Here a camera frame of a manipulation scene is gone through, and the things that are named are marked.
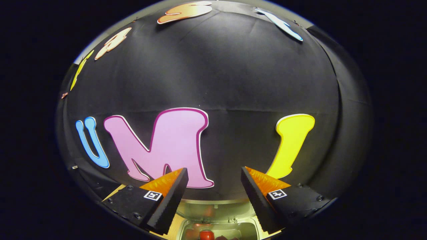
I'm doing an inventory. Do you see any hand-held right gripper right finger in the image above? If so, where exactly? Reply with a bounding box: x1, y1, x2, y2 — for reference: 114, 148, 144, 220
240, 166, 331, 234

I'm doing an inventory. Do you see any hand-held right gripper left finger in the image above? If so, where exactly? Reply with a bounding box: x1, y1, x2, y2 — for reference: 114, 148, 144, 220
102, 167, 189, 235

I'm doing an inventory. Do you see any black backdrop cloth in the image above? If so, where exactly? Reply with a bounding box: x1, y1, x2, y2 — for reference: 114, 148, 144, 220
56, 2, 372, 204

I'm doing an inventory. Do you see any green desktop garbage bin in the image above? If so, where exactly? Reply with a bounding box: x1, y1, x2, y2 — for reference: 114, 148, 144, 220
173, 199, 265, 240

